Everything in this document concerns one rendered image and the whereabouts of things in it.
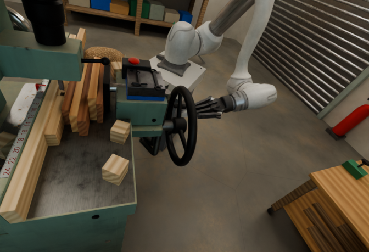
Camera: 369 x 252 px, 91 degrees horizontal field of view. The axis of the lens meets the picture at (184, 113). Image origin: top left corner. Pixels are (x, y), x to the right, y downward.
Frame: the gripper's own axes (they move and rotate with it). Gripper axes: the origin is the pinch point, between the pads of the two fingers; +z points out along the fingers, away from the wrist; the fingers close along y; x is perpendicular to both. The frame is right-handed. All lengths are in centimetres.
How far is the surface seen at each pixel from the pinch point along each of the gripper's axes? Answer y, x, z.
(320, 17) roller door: -172, 58, -244
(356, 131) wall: -32, 144, -224
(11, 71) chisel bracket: 14, -40, 37
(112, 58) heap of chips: -12.6, -24.5, 23.0
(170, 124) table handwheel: 11.3, -9.0, 8.3
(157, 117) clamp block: 15.7, -18.8, 11.9
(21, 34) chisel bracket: 9, -44, 34
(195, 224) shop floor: 26, 80, 6
